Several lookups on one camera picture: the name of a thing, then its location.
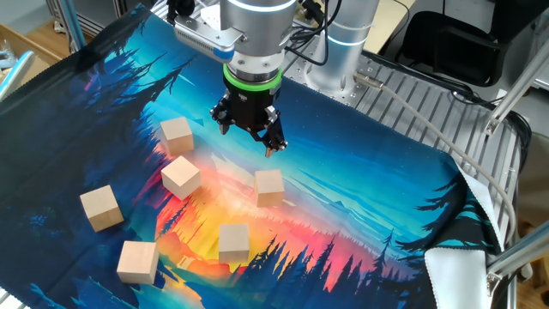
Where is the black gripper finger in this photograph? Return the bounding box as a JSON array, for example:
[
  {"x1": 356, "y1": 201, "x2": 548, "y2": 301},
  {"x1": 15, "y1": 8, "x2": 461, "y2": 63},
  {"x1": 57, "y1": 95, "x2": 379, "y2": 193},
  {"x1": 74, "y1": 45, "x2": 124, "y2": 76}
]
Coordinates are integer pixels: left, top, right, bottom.
[
  {"x1": 209, "y1": 95, "x2": 235, "y2": 136},
  {"x1": 252, "y1": 106, "x2": 289, "y2": 160}
]

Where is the light wooden cube block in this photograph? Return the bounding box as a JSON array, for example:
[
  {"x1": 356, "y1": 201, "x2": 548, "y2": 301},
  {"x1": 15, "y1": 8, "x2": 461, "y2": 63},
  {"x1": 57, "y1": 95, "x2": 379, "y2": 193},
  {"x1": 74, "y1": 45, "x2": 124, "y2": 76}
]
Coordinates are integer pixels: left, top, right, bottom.
[
  {"x1": 160, "y1": 154, "x2": 202, "y2": 202},
  {"x1": 218, "y1": 223, "x2": 250, "y2": 264},
  {"x1": 79, "y1": 185, "x2": 125, "y2": 233},
  {"x1": 116, "y1": 240, "x2": 160, "y2": 286},
  {"x1": 253, "y1": 169, "x2": 287, "y2": 209},
  {"x1": 160, "y1": 116, "x2": 195, "y2": 156}
]

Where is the forest sunset printed cloth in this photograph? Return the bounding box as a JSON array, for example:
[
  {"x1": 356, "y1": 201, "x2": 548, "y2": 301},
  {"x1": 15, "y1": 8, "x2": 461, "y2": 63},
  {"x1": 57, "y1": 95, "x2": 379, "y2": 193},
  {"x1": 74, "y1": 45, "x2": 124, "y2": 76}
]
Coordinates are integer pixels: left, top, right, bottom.
[{"x1": 0, "y1": 3, "x2": 506, "y2": 309}]

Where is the silver robot mounting plate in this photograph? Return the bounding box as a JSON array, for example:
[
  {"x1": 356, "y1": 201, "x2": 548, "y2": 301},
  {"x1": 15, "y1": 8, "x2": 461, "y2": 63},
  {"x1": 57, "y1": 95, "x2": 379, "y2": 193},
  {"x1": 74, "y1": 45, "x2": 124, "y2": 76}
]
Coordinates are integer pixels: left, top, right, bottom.
[{"x1": 282, "y1": 51, "x2": 389, "y2": 108}]

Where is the beige desk top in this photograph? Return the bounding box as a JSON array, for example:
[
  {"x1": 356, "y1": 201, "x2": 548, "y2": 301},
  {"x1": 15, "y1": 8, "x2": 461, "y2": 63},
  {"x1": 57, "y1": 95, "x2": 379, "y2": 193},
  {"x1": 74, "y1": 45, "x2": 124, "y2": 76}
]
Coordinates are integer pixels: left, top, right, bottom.
[{"x1": 364, "y1": 0, "x2": 418, "y2": 55}]

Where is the grey cable with metal plug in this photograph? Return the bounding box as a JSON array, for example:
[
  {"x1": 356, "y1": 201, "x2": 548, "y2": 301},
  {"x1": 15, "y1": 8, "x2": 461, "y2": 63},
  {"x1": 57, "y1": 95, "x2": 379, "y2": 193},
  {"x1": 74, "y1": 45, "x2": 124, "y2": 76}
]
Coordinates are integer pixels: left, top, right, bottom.
[{"x1": 353, "y1": 70, "x2": 518, "y2": 248}]

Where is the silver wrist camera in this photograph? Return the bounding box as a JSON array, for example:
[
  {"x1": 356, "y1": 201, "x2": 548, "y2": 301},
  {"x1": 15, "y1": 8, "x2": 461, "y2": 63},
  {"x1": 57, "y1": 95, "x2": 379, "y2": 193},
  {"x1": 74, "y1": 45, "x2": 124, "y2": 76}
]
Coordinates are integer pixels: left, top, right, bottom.
[{"x1": 172, "y1": 15, "x2": 238, "y2": 64}]

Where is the brown cardboard box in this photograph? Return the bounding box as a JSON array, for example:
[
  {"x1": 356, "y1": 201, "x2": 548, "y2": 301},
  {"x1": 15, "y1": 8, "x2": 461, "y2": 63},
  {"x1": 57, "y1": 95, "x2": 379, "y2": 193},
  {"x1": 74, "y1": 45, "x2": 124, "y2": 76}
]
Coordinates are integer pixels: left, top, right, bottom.
[{"x1": 0, "y1": 23, "x2": 72, "y2": 87}]

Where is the green mounting ring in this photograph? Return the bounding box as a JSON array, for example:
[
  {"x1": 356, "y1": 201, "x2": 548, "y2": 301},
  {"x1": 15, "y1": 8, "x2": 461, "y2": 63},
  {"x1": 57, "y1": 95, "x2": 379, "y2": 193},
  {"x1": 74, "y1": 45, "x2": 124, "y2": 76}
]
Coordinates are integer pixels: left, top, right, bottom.
[{"x1": 222, "y1": 64, "x2": 285, "y2": 93}]

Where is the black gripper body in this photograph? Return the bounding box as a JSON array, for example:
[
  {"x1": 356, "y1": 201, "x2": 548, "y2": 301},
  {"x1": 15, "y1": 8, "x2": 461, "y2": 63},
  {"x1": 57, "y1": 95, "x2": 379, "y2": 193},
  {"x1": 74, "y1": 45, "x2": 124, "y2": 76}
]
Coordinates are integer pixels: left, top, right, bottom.
[{"x1": 222, "y1": 79, "x2": 283, "y2": 132}]

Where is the aluminium frame post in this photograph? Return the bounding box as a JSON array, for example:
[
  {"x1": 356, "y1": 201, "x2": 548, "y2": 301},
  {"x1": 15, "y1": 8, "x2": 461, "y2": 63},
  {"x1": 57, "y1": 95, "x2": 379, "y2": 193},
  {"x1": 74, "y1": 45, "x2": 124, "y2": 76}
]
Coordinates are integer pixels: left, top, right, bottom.
[
  {"x1": 0, "y1": 50, "x2": 36, "y2": 103},
  {"x1": 483, "y1": 46, "x2": 549, "y2": 136},
  {"x1": 486, "y1": 221, "x2": 549, "y2": 297},
  {"x1": 59, "y1": 0, "x2": 88, "y2": 53}
]

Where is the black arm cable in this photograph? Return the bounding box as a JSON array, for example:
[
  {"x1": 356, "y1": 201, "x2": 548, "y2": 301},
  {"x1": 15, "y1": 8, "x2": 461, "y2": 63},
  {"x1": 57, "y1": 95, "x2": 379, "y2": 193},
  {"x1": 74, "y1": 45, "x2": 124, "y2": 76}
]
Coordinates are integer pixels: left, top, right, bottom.
[{"x1": 285, "y1": 0, "x2": 344, "y2": 68}]

